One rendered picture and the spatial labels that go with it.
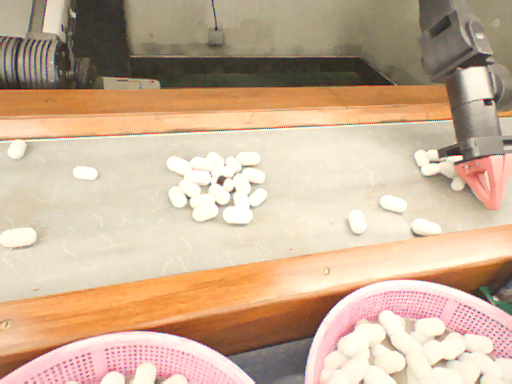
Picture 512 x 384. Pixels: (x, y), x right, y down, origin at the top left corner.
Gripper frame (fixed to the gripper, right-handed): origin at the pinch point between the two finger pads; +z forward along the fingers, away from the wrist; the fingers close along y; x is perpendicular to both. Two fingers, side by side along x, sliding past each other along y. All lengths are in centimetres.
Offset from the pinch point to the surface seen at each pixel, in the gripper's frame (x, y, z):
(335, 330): -6.9, -31.0, 10.5
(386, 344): -6.3, -25.2, 13.1
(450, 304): -7.7, -17.4, 10.2
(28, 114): 19, -63, -23
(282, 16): 171, 53, -139
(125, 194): 10, -50, -8
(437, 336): -6.6, -18.9, 13.5
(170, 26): 176, -18, -133
